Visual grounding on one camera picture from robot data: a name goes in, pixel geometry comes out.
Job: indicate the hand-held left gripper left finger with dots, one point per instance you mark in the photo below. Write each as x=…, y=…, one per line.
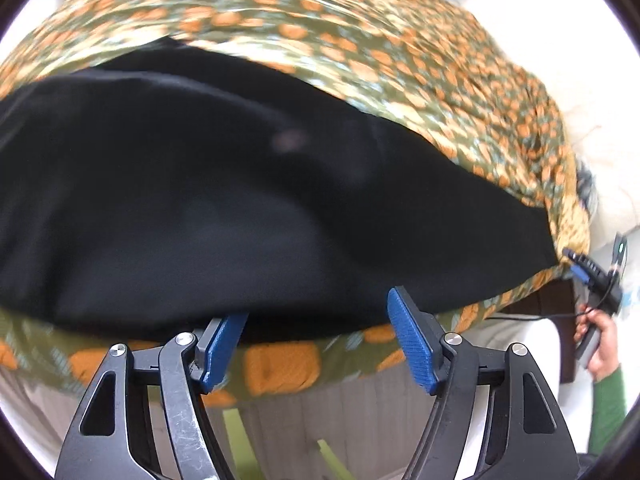
x=222, y=345

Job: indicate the black pants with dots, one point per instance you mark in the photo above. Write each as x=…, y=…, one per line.
x=200, y=200

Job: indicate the white headboard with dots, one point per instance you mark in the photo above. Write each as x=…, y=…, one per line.
x=575, y=85

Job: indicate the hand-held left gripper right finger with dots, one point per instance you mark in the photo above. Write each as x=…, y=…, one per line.
x=410, y=340

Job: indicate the dark brown cabinet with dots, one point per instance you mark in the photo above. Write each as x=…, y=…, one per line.
x=555, y=320

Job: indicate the person's right forearm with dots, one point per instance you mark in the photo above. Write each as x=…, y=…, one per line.
x=610, y=410

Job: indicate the green blanket with orange print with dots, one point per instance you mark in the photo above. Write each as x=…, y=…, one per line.
x=375, y=45

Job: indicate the person's right hand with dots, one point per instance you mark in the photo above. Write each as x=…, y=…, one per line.
x=607, y=340

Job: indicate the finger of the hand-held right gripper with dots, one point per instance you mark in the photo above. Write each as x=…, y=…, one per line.
x=580, y=272

